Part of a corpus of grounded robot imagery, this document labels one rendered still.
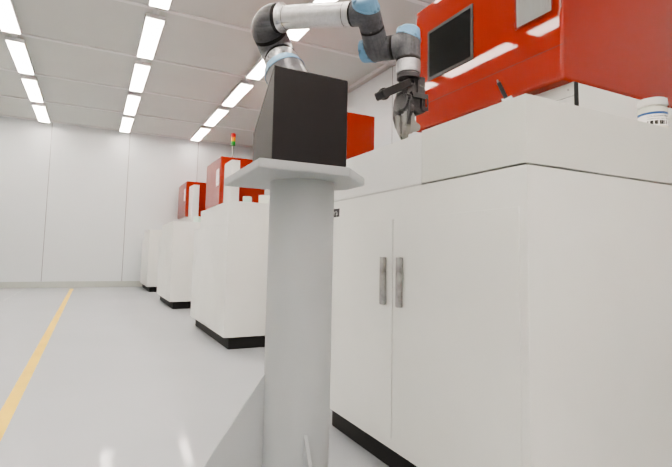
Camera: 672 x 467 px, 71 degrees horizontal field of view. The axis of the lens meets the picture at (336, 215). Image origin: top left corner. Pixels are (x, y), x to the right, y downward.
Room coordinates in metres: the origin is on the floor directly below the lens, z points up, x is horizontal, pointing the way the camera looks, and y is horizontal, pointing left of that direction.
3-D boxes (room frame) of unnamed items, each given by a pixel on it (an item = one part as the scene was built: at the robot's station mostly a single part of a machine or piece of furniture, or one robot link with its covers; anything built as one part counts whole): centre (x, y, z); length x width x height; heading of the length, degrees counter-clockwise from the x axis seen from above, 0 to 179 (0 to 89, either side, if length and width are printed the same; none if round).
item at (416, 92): (1.43, -0.22, 1.12); 0.09 x 0.08 x 0.12; 117
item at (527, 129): (1.26, -0.59, 0.89); 0.62 x 0.35 x 0.14; 117
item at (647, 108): (1.26, -0.86, 1.01); 0.07 x 0.07 x 0.10
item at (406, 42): (1.43, -0.21, 1.28); 0.09 x 0.08 x 0.11; 69
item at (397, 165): (1.54, -0.15, 0.89); 0.55 x 0.09 x 0.14; 27
